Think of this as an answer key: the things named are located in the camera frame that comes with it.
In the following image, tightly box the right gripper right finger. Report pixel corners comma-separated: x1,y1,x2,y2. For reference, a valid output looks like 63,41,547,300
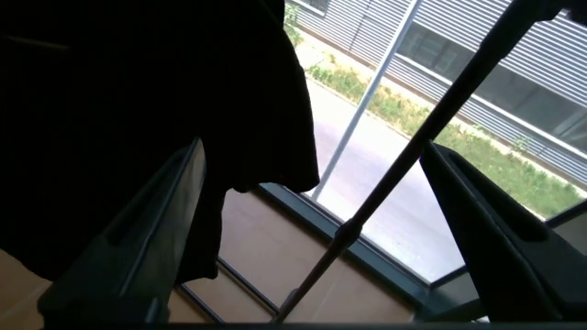
419,140,587,321

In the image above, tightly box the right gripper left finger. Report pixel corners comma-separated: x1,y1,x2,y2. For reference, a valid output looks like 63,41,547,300
39,137,206,325

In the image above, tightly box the black garment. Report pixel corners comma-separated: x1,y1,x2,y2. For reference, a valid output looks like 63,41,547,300
0,0,321,284

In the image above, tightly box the black clothes rack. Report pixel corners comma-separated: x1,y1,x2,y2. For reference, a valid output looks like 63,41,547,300
178,0,587,324

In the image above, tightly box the window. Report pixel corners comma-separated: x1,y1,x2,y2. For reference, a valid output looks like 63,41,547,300
259,0,587,322

